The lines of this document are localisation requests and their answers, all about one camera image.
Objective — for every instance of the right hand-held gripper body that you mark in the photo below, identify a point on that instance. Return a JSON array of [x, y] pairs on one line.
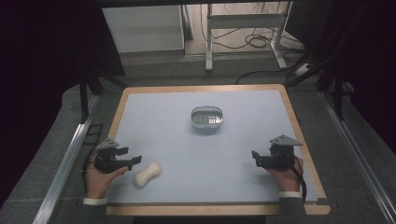
[[280, 157]]

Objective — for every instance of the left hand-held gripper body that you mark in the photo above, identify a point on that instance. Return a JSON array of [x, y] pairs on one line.
[[106, 160]]

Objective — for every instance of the white bone-shaped soap bar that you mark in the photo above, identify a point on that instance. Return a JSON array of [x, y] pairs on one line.
[[148, 178]]

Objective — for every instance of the grey oval soap dish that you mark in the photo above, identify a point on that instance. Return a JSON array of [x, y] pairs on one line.
[[206, 117]]

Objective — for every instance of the person's left hand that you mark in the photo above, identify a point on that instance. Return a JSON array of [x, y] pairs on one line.
[[99, 183]]

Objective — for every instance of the person's right hand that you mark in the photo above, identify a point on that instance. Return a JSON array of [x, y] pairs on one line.
[[288, 180]]

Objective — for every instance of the pale blue table mat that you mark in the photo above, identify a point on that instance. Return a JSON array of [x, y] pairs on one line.
[[202, 155]]

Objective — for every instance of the wooden table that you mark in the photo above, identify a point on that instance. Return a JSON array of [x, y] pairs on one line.
[[289, 99]]

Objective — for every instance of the white power strip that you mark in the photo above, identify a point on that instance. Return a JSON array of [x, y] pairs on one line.
[[303, 69]]

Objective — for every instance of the dark curtain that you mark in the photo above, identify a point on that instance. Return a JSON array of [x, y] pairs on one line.
[[367, 56], [46, 62]]

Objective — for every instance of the white cabinet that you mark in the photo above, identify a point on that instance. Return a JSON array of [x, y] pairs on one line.
[[143, 29]]

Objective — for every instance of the aluminium rail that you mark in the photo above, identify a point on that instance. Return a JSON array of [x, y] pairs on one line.
[[358, 155], [63, 174]]

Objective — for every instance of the white metal desk frame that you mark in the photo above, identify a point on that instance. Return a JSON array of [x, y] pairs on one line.
[[244, 21]]

